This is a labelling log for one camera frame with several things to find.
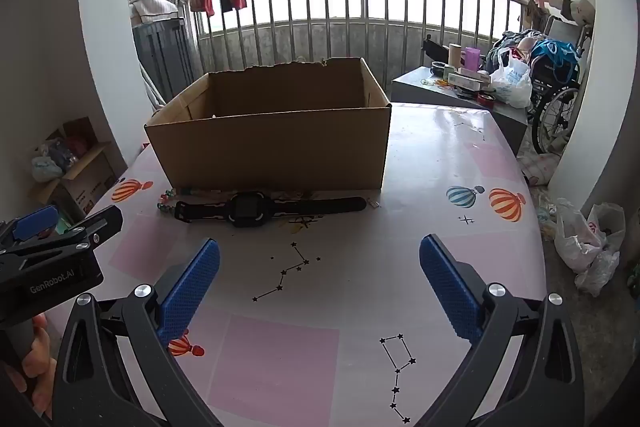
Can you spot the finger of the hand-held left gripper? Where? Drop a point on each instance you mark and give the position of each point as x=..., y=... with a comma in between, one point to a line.
x=102, y=222
x=35, y=220

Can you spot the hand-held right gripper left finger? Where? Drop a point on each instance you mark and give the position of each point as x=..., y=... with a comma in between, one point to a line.
x=192, y=287

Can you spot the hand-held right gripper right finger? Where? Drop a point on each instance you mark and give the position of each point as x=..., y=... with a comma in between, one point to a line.
x=447, y=287

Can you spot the black wrist watch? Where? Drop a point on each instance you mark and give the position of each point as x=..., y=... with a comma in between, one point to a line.
x=247, y=208

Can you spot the person's left hand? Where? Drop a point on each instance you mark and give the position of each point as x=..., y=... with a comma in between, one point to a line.
x=42, y=357

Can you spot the printed cardboard box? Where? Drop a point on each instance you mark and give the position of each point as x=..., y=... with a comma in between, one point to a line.
x=90, y=182

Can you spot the white plastic bag red print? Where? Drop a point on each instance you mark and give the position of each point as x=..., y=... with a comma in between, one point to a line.
x=577, y=242

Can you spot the floral cloth bundle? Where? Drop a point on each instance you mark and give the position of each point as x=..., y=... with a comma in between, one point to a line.
x=540, y=168

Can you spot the clear plastic bag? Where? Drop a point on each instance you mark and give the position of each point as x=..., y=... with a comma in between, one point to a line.
x=600, y=274

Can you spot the grey cabinet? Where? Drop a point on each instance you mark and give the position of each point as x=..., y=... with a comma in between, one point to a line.
x=162, y=57

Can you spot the grey side table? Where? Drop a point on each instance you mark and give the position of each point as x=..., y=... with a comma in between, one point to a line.
x=507, y=119

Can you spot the red tape roll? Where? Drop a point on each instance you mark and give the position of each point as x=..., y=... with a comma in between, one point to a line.
x=486, y=99

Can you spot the white flat box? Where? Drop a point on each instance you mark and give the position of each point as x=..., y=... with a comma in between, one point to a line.
x=467, y=79

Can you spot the wheelchair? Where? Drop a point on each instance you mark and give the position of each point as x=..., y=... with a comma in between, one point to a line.
x=555, y=107

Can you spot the white plastic bag blue print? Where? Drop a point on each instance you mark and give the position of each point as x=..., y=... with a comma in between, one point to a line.
x=512, y=82

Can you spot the black bowl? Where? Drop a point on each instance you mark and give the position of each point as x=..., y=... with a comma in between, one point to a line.
x=439, y=69

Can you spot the white bedding bundle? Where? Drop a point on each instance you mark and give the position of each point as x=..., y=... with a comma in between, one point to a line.
x=152, y=9

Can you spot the purple cup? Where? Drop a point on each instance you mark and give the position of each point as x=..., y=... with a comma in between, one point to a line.
x=472, y=57

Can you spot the cardboard tube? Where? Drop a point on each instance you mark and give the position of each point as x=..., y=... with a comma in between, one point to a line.
x=455, y=54

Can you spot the black device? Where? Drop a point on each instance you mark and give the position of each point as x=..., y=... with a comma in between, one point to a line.
x=435, y=49

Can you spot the pile of clothes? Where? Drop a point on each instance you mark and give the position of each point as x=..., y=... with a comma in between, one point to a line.
x=512, y=42

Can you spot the metal balcony railing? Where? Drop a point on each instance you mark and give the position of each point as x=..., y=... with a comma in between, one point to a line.
x=350, y=7

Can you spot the beige cap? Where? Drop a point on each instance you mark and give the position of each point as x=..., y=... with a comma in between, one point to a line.
x=577, y=12

